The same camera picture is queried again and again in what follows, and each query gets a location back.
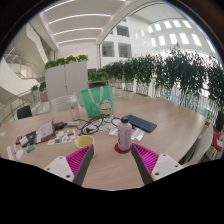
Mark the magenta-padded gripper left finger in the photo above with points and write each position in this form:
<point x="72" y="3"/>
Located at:
<point x="79" y="160"/>

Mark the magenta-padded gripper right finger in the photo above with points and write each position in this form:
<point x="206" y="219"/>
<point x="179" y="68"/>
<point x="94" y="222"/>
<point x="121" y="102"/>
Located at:
<point x="148" y="160"/>

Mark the purple drink bottle black cap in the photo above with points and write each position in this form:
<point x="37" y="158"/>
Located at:
<point x="124" y="134"/>

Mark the clear plastic water bottle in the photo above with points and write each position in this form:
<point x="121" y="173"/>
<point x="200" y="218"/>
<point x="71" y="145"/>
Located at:
<point x="74" y="106"/>

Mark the cream yellow mug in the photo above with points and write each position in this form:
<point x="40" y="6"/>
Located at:
<point x="83" y="141"/>

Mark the white plastic packet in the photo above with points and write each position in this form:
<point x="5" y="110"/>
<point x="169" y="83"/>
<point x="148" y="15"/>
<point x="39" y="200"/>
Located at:
<point x="138" y="134"/>
<point x="114" y="131"/>

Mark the colourful sticker sheet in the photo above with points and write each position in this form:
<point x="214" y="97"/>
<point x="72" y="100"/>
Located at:
<point x="62" y="136"/>

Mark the black charger block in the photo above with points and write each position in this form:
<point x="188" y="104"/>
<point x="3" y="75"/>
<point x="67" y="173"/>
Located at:
<point x="60" y="125"/>

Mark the standing picture card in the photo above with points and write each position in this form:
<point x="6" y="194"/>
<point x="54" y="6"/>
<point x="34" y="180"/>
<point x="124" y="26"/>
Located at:
<point x="45" y="130"/>

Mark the small blue marker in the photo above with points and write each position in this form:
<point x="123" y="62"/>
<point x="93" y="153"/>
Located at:
<point x="30" y="149"/>

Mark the black tablet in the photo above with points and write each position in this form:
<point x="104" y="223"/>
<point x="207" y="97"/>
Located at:
<point x="32" y="136"/>

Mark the white side chair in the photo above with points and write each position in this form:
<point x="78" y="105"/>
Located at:
<point x="200" y="143"/>

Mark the small white box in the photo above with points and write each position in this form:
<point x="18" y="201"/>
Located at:
<point x="24" y="141"/>

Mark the green tote bag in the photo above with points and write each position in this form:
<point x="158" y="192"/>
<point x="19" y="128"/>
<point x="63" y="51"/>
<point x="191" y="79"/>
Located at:
<point x="95" y="101"/>

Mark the black and orange case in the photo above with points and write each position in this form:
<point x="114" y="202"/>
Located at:
<point x="19" y="139"/>

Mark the black office chair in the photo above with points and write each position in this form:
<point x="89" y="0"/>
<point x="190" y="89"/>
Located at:
<point x="24" y="111"/>

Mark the white cabinet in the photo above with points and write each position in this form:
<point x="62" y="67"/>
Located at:
<point x="66" y="81"/>

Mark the small potted green plant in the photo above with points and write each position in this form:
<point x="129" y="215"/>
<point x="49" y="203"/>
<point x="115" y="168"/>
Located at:
<point x="34" y="88"/>
<point x="42" y="86"/>

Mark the low green planter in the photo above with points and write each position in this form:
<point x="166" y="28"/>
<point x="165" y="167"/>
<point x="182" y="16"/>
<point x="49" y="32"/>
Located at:
<point x="98" y="76"/>

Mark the glass railing wooden handrail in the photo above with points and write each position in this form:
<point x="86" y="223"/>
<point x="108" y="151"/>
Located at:
<point x="13" y="101"/>

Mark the tall green hedge plants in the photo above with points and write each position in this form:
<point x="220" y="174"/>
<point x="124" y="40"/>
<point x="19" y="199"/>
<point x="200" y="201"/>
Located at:
<point x="166" y="73"/>

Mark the green plants on cabinet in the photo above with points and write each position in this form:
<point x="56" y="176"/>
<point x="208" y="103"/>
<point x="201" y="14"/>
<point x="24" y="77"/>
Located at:
<point x="65" y="60"/>

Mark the ceiling light strips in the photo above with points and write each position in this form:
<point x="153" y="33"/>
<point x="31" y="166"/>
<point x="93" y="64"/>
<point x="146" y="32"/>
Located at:
<point x="78" y="16"/>

